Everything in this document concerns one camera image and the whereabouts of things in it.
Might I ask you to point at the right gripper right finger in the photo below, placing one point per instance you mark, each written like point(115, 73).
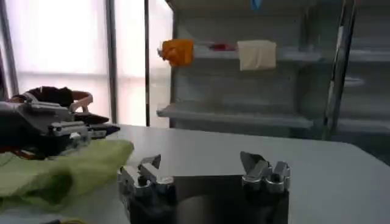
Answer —
point(265, 178)

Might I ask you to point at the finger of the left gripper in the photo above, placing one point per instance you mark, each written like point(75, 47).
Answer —
point(61, 114)
point(79, 132)

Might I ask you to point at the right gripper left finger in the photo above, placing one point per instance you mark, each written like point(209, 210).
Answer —
point(146, 182)

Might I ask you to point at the green short-sleeved shirt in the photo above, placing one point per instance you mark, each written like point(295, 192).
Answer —
point(61, 176)

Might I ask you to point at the black jacket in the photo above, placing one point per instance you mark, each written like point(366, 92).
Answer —
point(51, 94)

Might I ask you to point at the wooden chair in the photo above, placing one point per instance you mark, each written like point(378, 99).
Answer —
point(85, 99)

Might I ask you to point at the grey metal shelf rack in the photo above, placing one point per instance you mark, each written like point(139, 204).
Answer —
point(243, 91)

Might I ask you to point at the dark window frame post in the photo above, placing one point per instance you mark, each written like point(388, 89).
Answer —
point(111, 61)

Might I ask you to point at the thin black vertical post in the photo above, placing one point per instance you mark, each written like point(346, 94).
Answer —
point(147, 61)

